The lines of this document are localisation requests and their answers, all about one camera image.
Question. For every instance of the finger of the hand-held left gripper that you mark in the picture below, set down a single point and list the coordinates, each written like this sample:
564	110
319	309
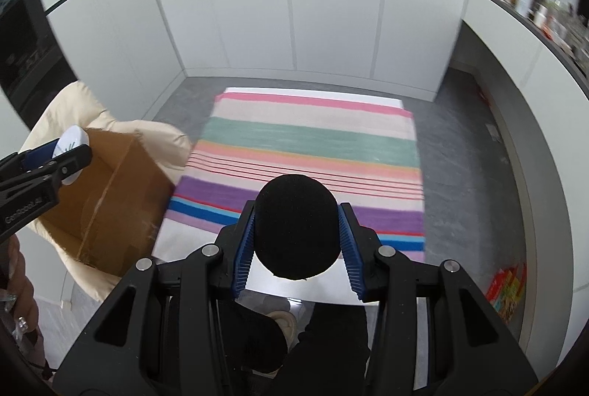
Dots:
69	166
39	155

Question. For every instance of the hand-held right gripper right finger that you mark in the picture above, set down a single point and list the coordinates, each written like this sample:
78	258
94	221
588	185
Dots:
352	255

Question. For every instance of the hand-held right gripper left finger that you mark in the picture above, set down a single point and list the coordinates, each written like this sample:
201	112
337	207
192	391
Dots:
244	253

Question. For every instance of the white round jar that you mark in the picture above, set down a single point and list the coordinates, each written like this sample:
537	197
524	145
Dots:
73	138

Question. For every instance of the brown cardboard box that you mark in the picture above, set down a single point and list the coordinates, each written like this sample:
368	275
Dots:
115	203

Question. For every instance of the black round puff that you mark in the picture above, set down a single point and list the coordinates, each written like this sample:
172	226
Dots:
297	226

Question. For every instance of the person's left hand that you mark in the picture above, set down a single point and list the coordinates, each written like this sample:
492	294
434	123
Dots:
20	285

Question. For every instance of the person's left leg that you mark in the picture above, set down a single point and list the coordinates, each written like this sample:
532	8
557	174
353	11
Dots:
257	336

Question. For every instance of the person's leg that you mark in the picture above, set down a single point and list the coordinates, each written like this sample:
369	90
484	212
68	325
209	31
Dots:
331	341
257	336

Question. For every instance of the cream padded chair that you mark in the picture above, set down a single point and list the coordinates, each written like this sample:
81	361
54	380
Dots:
152	147

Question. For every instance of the person's right leg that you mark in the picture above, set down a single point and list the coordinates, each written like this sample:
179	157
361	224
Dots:
331	341

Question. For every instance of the striped colourful cloth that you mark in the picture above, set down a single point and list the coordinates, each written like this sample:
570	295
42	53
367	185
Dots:
313	138

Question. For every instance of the colourful toy box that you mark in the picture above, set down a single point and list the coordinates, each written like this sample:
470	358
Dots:
506	292

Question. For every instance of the white curved counter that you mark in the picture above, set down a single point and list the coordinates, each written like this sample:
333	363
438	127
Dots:
520	69

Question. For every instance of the group of clear glassware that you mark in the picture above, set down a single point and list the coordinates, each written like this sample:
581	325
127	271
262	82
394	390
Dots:
561	25

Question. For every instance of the white wall cabinets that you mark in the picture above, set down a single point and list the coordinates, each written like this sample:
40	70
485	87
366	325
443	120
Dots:
299	0

